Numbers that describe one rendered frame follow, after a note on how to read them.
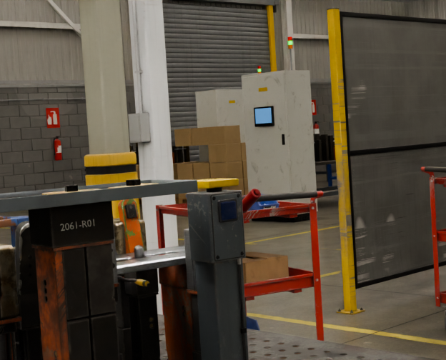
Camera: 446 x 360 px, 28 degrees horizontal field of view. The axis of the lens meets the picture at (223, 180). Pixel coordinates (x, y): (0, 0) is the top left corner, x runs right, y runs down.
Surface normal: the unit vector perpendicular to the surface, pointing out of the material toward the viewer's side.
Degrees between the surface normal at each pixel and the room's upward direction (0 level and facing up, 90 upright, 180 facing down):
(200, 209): 90
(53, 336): 90
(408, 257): 88
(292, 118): 90
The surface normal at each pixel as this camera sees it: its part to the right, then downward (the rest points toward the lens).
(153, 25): 0.69, 0.00
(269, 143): -0.71, 0.08
